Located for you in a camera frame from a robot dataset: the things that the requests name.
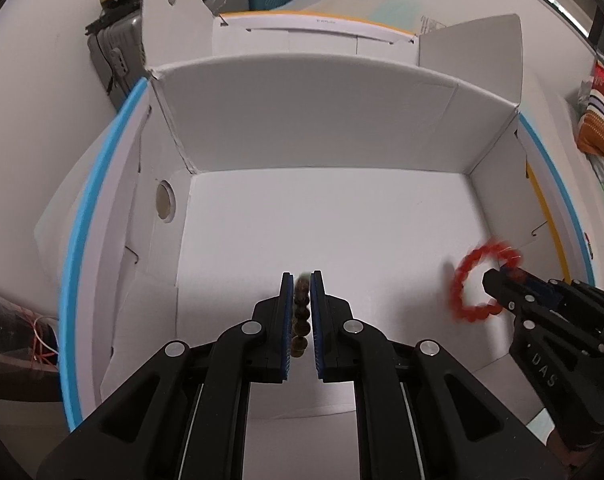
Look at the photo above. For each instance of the blue yellow cardboard box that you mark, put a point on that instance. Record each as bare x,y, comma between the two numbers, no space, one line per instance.
258,144

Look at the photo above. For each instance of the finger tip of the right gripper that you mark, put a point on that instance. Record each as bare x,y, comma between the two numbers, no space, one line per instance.
517,290

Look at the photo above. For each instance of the striped bed sheet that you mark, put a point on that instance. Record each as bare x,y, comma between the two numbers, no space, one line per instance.
407,15

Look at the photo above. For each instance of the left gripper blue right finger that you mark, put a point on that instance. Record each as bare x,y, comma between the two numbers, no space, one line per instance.
420,413

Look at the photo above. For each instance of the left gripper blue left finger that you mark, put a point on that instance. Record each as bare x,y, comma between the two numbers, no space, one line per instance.
183,414

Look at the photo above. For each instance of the grey suitcase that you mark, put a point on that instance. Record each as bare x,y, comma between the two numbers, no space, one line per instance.
114,42

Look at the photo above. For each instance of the striped red orange pillow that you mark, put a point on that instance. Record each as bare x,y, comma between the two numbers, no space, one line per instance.
590,136

